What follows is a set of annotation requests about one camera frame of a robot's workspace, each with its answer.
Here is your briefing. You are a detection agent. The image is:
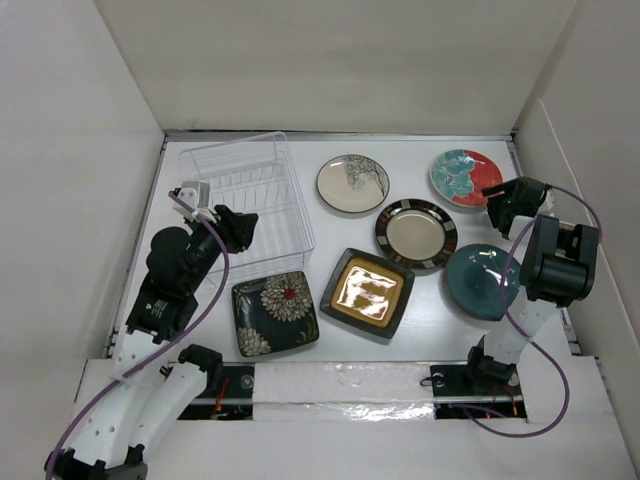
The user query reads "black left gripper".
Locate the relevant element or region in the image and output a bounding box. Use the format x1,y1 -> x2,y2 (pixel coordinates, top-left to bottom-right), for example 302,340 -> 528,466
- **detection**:
185,204 -> 256,292

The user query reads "clear wire dish rack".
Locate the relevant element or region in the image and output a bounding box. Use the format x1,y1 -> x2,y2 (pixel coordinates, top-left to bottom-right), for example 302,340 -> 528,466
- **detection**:
179,132 -> 316,285

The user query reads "red and teal floral plate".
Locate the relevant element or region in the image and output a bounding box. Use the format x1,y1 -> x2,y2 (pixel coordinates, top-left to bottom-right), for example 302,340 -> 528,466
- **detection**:
429,149 -> 503,208

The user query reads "teal glazed round plate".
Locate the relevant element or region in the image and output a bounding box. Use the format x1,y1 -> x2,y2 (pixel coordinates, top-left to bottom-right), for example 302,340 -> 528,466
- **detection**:
444,244 -> 508,322

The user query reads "black square floral plate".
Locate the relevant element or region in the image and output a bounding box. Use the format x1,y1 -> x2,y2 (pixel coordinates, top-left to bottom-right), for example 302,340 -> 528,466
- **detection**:
231,271 -> 320,358

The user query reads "cream plate with tree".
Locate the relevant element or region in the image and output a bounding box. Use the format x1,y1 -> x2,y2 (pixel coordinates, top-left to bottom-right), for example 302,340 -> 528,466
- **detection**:
316,154 -> 390,214

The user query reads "amber square plate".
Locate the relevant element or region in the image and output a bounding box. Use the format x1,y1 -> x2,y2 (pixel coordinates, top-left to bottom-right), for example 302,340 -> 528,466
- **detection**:
320,248 -> 415,340

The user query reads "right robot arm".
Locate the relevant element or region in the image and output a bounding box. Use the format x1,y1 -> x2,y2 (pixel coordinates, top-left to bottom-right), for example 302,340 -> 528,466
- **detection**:
461,177 -> 602,394

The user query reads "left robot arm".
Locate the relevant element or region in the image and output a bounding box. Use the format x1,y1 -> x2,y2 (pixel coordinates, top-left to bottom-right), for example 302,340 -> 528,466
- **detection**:
45,201 -> 259,479

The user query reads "brown striped rim round plate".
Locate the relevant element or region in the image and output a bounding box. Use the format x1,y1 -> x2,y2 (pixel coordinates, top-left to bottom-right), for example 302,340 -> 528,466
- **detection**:
374,198 -> 458,270

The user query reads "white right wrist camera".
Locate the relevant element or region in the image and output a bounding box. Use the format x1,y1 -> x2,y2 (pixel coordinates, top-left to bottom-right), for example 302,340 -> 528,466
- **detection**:
538,185 -> 555,215

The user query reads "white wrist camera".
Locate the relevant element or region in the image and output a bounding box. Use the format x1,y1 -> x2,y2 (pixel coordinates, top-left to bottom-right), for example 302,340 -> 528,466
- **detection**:
173,181 -> 212,221
538,185 -> 555,215

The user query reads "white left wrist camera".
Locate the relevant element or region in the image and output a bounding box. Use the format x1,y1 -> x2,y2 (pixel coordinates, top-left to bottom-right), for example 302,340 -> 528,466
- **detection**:
173,181 -> 212,221

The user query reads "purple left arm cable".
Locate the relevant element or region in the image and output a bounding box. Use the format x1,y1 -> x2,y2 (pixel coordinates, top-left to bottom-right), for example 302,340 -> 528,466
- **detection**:
44,190 -> 231,476

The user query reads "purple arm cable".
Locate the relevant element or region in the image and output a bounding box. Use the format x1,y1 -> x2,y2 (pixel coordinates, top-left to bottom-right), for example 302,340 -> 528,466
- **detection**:
467,185 -> 604,440
44,190 -> 231,476

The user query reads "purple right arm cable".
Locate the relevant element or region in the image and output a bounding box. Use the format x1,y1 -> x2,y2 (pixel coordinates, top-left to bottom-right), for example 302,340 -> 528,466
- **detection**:
467,185 -> 604,440

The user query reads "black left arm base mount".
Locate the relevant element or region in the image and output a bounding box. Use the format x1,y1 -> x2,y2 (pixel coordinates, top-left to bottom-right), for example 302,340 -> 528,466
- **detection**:
178,363 -> 255,421

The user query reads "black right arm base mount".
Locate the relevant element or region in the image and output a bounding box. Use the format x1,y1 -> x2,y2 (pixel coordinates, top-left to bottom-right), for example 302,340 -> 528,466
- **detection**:
420,364 -> 527,420

